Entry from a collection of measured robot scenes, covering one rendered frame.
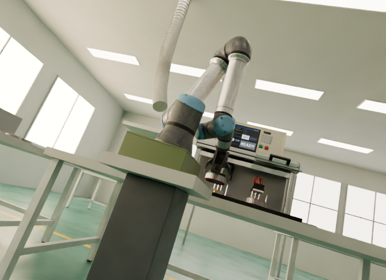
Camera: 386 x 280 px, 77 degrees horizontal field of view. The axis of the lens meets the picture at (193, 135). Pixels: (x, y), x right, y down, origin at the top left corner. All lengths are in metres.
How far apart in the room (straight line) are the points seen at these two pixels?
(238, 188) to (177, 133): 0.98
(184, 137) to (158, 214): 0.27
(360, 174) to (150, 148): 8.45
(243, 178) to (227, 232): 6.18
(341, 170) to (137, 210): 8.22
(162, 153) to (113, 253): 0.33
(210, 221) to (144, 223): 7.13
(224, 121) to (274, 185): 0.93
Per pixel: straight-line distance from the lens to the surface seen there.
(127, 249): 0.81
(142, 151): 0.78
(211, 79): 1.13
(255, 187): 1.54
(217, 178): 1.24
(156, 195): 0.78
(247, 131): 1.72
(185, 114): 0.87
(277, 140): 1.72
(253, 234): 7.92
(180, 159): 0.73
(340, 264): 8.53
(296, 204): 8.16
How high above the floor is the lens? 0.66
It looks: 16 degrees up
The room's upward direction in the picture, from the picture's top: 18 degrees clockwise
